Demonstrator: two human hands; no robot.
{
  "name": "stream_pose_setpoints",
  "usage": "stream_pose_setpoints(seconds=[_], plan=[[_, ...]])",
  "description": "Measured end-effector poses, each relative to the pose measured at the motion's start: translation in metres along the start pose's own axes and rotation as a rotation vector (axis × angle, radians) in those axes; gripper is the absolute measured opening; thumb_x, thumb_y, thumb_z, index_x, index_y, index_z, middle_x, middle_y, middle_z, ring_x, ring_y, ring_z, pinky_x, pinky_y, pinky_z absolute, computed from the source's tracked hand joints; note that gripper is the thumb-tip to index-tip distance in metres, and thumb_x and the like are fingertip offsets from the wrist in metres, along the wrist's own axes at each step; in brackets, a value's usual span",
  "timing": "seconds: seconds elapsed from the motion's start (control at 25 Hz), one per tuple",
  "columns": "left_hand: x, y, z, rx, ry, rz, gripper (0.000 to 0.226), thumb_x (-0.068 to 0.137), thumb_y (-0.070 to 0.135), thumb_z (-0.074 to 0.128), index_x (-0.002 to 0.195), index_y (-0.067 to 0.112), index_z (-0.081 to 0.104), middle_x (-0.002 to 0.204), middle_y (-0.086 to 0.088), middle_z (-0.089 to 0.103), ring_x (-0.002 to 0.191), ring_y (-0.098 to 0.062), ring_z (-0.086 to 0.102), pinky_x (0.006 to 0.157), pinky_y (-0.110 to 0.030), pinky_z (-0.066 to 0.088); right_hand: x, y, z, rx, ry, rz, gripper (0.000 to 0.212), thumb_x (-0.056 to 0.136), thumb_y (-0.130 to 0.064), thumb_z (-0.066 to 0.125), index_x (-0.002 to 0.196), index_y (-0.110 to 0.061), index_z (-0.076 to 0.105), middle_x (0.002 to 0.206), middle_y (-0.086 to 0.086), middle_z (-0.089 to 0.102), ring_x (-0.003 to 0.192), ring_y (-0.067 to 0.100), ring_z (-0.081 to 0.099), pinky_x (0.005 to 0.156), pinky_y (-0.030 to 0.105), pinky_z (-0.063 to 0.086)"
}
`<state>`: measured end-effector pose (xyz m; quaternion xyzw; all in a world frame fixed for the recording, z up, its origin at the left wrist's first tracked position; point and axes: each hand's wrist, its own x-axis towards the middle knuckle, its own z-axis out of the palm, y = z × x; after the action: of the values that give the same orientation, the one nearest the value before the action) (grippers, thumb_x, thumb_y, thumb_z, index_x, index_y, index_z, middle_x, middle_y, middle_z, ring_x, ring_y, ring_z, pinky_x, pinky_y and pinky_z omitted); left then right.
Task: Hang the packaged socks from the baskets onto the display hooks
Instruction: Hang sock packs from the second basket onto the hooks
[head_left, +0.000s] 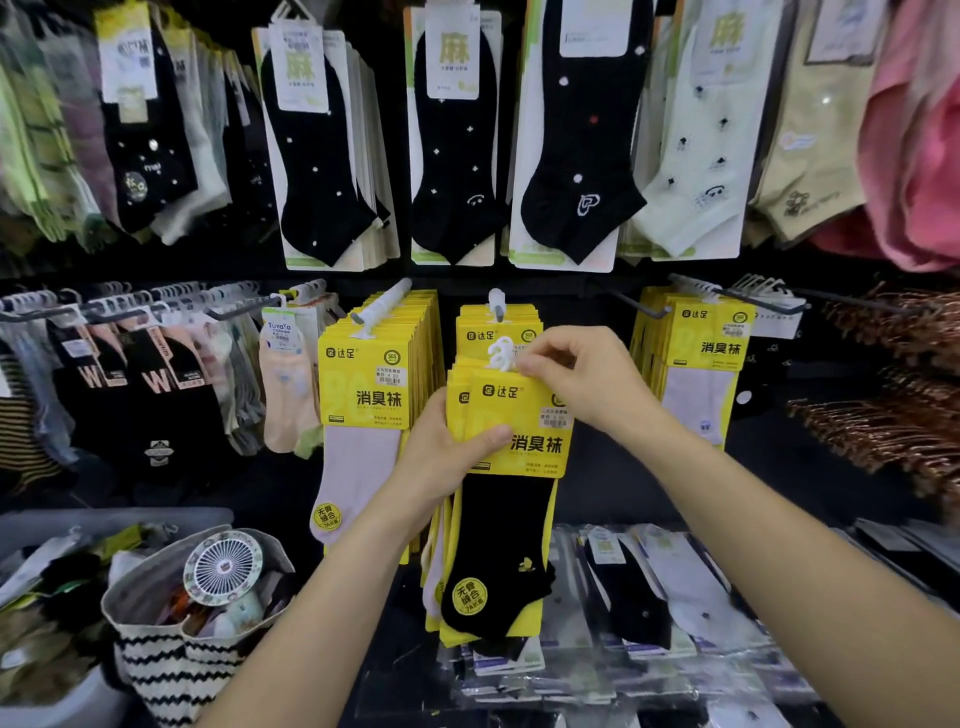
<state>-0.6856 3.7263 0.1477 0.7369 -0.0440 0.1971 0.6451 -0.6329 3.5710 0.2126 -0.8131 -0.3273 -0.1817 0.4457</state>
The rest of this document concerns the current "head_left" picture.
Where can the black dotted tall socks bunch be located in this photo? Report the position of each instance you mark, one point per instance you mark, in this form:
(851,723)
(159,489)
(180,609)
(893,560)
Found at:
(146,157)

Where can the row of pastel hanging socks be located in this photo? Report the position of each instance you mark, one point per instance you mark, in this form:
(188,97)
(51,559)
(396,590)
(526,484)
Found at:
(37,135)

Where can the person's left hand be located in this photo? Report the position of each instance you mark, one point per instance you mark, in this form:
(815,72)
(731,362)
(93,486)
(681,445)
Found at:
(435,472)

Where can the person's right hand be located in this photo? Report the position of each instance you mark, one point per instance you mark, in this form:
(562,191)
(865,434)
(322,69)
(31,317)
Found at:
(600,382)

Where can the white plastic bin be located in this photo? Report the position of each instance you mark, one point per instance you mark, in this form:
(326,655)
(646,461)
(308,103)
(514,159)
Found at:
(165,520)

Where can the bunch of striped socks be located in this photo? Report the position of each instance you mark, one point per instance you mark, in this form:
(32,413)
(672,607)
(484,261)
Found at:
(19,435)

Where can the person's left forearm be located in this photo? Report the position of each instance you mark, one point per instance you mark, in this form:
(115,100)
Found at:
(315,622)

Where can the clear price tag holder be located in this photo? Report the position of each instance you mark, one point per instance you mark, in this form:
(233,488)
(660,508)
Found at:
(776,324)

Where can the row black socks white cards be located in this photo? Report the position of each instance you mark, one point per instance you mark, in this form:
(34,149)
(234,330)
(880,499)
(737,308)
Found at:
(454,172)

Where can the person's right forearm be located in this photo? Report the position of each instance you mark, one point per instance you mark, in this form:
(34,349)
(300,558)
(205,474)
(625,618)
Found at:
(810,570)

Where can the pink garments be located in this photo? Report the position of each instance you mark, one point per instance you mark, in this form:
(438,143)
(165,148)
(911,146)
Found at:
(915,172)

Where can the cream dotted sock pack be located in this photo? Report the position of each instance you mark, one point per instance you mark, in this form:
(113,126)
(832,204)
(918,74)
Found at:
(697,172)

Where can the heap of copper hangers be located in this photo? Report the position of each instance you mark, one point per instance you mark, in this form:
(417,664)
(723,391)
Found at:
(885,435)

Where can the black dotted sock white card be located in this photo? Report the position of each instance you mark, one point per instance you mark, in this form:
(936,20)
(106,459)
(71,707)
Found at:
(322,172)

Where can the row black socks peach cuffs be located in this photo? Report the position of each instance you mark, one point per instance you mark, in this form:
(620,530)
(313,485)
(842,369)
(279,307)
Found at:
(165,382)

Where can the row of clear bagged socks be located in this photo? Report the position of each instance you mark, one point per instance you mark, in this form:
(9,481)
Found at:
(630,600)

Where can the black white zigzag tote bag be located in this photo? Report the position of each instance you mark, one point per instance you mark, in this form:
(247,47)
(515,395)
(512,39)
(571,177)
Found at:
(172,667)

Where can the beige sock pack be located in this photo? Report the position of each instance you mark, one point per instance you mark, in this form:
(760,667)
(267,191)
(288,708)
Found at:
(810,150)

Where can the white handheld fan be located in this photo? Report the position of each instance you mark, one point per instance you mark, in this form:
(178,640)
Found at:
(223,568)

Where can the bunch of pastel sock packs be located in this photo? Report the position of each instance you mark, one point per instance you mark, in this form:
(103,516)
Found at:
(285,397)

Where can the yellow packet black sock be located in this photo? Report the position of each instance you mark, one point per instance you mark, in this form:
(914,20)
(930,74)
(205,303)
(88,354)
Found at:
(495,555)

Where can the bunch yellow sock packets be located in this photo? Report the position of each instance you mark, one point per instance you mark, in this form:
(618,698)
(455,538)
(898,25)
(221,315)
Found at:
(495,334)
(360,375)
(705,337)

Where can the yellow hooked sock packet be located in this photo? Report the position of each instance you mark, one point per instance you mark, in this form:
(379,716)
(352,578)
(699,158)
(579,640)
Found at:
(454,405)

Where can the white tipped peg hook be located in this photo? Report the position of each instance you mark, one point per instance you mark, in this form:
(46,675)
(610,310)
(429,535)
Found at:
(382,300)

